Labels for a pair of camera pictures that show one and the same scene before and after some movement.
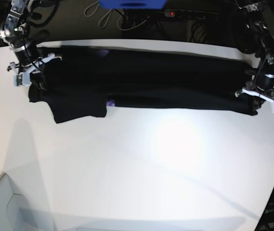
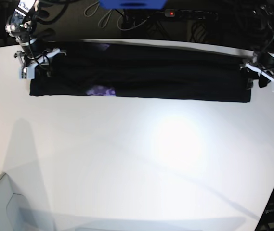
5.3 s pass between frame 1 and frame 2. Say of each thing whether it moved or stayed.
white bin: stayed
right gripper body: moved
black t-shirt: moved
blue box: stayed
